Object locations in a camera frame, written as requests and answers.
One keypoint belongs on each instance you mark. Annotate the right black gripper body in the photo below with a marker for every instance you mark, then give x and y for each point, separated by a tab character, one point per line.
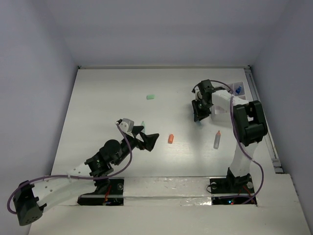
201	109

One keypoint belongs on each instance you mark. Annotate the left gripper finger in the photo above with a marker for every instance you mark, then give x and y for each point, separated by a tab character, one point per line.
149	141
136	132

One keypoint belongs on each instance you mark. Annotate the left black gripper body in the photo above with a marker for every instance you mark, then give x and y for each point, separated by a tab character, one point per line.
135	142

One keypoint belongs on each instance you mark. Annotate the blue cap glue pen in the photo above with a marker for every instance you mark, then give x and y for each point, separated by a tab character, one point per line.
238	90

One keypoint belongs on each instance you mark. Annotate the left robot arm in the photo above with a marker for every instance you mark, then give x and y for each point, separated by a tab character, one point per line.
32	198

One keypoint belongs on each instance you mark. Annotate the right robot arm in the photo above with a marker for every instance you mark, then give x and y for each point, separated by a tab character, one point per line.
248	123

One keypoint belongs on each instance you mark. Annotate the green highlighter marker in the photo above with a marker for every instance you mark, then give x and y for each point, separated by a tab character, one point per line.
144	127

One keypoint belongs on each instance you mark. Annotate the orange eraser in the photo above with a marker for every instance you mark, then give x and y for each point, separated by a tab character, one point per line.
171	139

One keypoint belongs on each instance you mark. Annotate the green eraser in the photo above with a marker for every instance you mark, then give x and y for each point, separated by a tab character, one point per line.
150	96

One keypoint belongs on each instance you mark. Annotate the orange cap grey marker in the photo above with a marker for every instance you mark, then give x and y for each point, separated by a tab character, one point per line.
217	140

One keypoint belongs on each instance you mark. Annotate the white compartment organizer box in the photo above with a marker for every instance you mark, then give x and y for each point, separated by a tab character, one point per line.
220	111

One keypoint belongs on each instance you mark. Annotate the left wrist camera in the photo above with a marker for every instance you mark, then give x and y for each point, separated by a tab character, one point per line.
125	125

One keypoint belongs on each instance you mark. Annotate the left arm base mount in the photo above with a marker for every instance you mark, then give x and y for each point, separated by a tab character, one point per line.
110	194

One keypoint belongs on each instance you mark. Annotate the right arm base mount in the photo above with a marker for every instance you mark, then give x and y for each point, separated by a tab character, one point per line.
231	190

